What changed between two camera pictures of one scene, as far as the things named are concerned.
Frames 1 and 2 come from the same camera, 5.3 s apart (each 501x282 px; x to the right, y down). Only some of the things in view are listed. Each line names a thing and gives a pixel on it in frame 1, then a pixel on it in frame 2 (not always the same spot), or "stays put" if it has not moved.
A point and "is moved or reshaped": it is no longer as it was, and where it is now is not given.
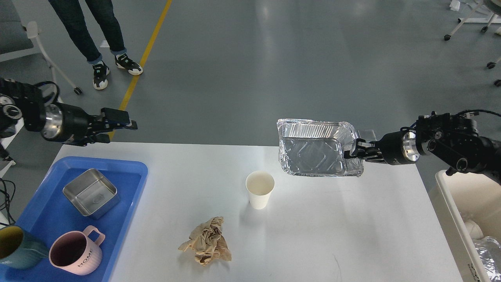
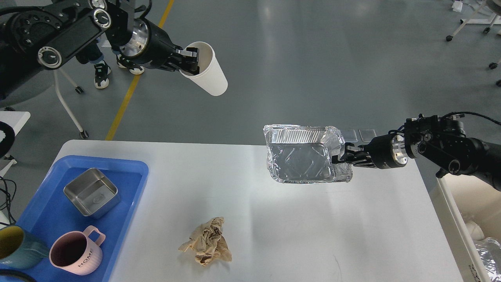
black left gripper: x=62 y=122 → x=149 y=45
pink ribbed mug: x=73 y=252 stays put
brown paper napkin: x=207 y=240 stays put
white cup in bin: x=474 y=231 stays put
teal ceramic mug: x=19 y=249 stays put
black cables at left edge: x=9 y=193 stays put
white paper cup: x=259 y=185 → x=211 y=78
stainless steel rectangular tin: x=91 y=193 stays put
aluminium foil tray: x=317 y=148 is moved or reshaped
